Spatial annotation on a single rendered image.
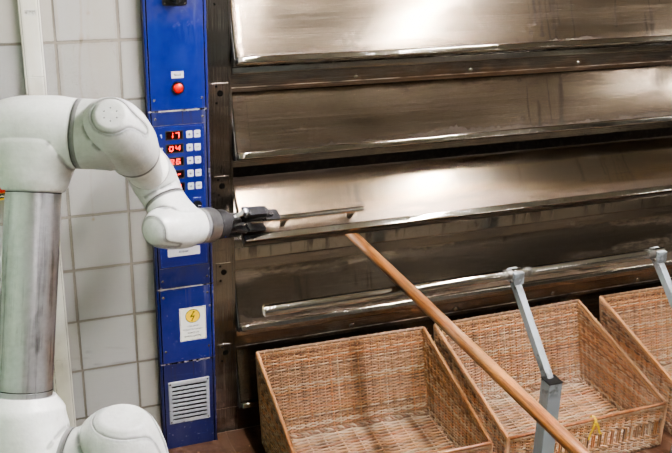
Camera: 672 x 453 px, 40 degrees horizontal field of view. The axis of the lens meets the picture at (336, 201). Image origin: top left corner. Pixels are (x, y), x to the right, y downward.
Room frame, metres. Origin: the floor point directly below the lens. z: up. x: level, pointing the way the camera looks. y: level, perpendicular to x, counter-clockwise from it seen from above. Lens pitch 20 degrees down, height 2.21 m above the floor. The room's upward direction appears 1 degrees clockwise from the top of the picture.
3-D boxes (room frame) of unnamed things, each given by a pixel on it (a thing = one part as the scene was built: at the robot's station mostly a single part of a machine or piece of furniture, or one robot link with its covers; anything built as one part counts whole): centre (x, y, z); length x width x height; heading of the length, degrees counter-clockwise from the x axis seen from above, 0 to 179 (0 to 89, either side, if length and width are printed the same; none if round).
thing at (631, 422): (2.48, -0.66, 0.72); 0.56 x 0.49 x 0.28; 112
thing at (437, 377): (2.27, -0.11, 0.72); 0.56 x 0.49 x 0.28; 110
